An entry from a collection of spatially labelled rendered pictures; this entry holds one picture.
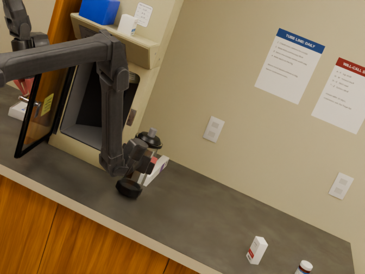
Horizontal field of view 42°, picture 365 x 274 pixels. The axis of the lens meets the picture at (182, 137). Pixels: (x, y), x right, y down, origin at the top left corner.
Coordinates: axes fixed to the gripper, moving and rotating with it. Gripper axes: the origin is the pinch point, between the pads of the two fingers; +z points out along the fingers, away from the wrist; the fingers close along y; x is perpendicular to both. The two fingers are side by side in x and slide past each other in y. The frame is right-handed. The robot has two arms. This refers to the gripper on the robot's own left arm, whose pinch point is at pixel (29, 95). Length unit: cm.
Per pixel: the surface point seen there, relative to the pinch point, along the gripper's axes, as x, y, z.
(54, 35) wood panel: -13.8, -6.6, -19.5
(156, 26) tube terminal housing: -19, -44, -20
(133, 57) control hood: -14.4, -36.1, -9.5
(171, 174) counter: -42, -40, 47
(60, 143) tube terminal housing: -21.9, 1.7, 24.8
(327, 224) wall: -52, -109, 77
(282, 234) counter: -29, -88, 70
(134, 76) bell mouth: -25.5, -32.5, -0.7
